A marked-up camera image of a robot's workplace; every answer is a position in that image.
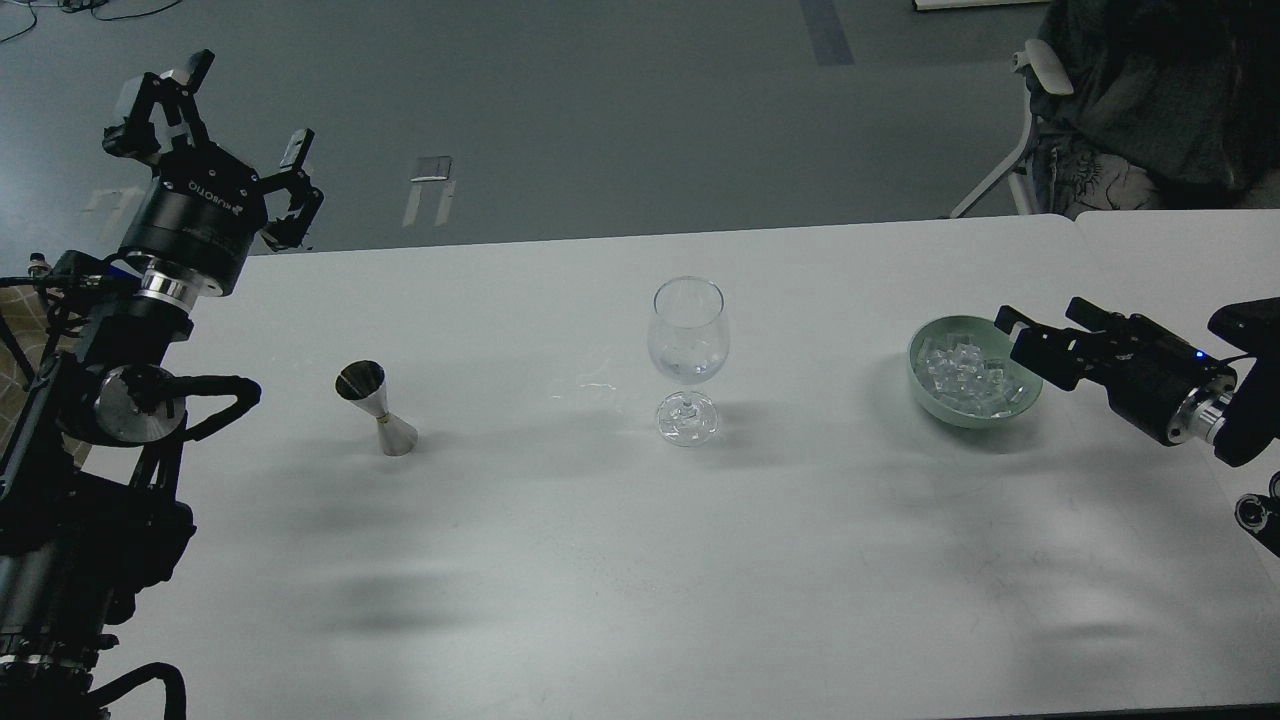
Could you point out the plaid brown cloth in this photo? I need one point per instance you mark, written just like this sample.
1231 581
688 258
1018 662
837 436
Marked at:
25 334

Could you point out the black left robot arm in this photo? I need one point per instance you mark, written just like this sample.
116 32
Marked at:
91 516

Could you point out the person in grey clothes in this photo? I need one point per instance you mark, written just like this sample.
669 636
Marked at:
1174 107

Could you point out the clear wine glass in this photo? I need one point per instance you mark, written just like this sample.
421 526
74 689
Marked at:
688 341

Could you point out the white office chair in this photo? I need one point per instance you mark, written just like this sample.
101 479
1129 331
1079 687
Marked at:
1040 67

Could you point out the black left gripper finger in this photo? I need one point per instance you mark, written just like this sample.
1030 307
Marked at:
156 121
288 231

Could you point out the green bowl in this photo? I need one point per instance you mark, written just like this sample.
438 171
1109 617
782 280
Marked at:
994 342

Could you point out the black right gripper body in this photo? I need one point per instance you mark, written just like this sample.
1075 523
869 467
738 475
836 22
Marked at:
1156 380

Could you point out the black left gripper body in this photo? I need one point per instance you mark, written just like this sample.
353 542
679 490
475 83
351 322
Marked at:
201 211

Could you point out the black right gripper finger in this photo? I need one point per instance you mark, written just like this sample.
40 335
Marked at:
1100 327
1044 350

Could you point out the steel double jigger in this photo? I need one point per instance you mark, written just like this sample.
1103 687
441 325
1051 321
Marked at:
364 384

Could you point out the clear ice cubes pile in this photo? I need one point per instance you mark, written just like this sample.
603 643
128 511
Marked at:
957 372

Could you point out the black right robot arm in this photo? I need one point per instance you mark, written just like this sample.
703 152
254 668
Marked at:
1240 425

